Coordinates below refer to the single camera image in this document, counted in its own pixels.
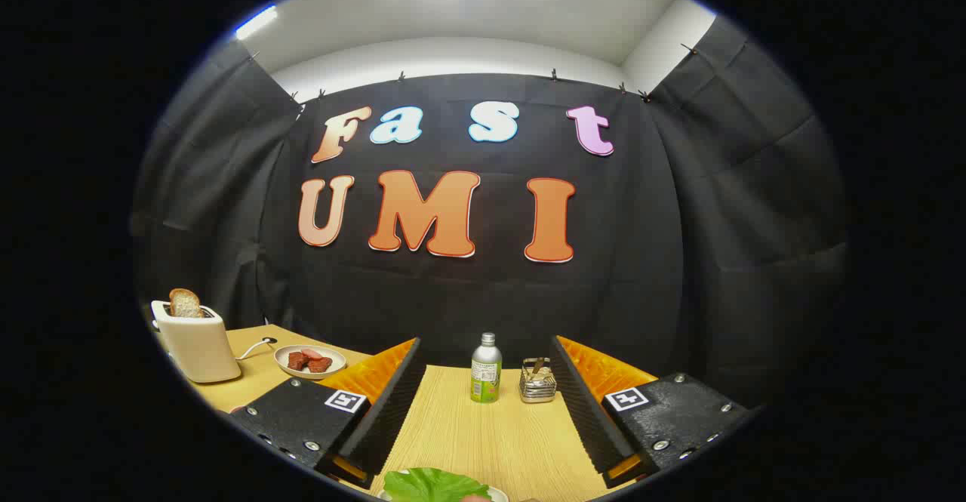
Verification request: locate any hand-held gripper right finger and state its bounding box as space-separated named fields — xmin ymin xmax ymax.
xmin=549 ymin=335 xmax=749 ymax=489

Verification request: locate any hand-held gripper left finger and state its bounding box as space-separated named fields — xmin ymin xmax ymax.
xmin=229 ymin=337 xmax=429 ymax=489

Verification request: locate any green lettuce leaf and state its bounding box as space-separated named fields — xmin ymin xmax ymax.
xmin=383 ymin=467 xmax=491 ymax=502

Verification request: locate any toasted bread slice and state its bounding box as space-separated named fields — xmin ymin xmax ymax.
xmin=169 ymin=288 xmax=203 ymax=319

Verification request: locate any round beige plate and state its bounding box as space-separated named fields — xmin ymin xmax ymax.
xmin=274 ymin=345 xmax=347 ymax=380

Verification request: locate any silver bottle green label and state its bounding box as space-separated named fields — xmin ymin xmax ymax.
xmin=470 ymin=332 xmax=503 ymax=403

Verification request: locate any white square plate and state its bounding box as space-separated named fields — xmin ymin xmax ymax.
xmin=377 ymin=485 xmax=510 ymax=502

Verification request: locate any black backdrop cloth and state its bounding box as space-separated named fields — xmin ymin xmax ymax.
xmin=130 ymin=15 xmax=850 ymax=412

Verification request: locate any cream toaster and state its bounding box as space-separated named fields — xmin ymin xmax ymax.
xmin=151 ymin=300 xmax=242 ymax=383

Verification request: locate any metal wire holder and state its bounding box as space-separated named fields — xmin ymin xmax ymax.
xmin=519 ymin=358 xmax=558 ymax=404

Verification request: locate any white toaster cable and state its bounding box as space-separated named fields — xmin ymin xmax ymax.
xmin=235 ymin=337 xmax=278 ymax=361

